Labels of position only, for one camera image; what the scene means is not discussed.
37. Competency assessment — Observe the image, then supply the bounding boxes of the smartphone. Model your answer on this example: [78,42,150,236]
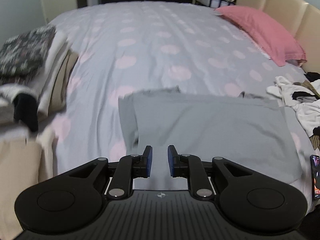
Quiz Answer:
[309,154,320,200]

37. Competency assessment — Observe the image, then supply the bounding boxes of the beige folded garment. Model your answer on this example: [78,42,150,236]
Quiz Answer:
[49,51,80,112]

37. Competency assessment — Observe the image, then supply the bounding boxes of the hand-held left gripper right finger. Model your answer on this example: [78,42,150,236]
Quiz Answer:
[167,145,253,200]

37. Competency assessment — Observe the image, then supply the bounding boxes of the pink pillow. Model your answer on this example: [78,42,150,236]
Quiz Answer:
[214,5,307,67]

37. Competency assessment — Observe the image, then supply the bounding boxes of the white folded knit garment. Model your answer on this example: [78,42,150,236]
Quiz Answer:
[37,30,73,115]

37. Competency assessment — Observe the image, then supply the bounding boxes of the grey t-shirt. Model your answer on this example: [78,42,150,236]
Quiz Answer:
[118,86,304,188]

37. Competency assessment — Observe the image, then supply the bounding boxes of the cream folded garment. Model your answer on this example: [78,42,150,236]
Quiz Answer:
[0,127,55,240]

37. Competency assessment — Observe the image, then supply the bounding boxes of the cream garment with black trim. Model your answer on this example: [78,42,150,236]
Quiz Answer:
[266,76,320,108]

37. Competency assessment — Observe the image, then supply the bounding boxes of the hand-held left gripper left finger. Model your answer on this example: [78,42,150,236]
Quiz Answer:
[67,145,153,200]

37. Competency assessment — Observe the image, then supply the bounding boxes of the beige padded headboard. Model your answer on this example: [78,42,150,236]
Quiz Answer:
[236,0,320,74]

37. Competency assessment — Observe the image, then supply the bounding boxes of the grey pink-dotted bed sheet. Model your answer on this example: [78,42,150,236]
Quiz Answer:
[37,1,320,205]

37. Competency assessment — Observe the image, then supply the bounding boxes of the dark floral folded garment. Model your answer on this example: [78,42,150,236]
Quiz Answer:
[0,25,57,78]

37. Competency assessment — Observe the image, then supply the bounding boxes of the black folded garment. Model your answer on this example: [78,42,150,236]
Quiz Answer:
[14,92,39,133]

